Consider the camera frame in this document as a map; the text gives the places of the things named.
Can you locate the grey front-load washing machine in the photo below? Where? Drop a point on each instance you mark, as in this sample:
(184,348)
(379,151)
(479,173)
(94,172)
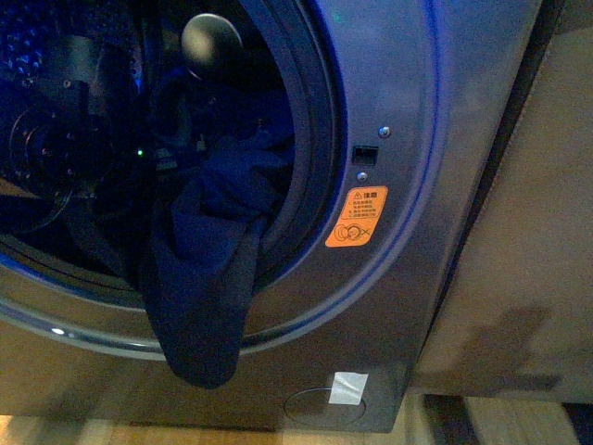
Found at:
(413,95)

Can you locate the grey cabinet side panel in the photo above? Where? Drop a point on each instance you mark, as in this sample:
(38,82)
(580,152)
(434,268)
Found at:
(517,319)

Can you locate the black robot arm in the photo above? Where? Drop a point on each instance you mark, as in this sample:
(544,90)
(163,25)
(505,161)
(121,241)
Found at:
(72,111)

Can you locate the white tape label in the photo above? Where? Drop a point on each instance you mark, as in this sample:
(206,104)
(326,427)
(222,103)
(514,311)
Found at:
(347,388)

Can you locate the orange warning sticker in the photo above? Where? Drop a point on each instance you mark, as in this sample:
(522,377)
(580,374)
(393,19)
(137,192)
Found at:
(359,217)

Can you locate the steel washer drum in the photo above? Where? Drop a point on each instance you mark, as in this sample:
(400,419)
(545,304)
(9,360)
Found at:
(108,225)

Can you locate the dark navy knit garment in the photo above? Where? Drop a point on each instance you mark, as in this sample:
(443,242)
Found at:
(235,154)

